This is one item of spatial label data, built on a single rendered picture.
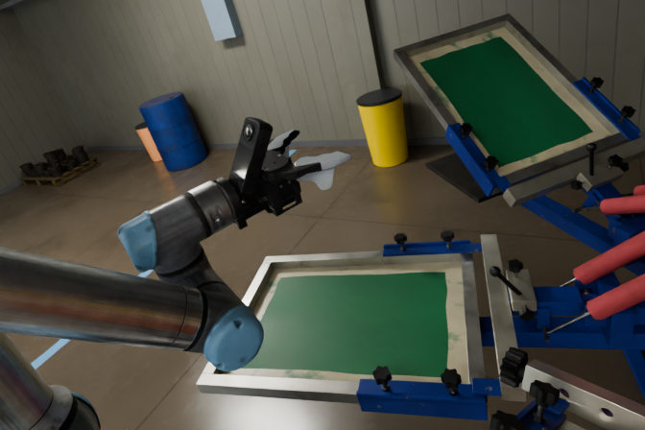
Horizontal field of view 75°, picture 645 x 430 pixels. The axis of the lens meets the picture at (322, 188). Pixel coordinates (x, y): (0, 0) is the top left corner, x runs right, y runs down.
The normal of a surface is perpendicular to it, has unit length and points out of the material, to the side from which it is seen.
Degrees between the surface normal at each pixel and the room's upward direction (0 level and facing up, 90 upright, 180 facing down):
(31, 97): 90
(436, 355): 0
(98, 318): 86
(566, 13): 90
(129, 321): 86
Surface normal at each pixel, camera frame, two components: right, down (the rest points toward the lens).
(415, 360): -0.24, -0.86
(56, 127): 0.84, 0.04
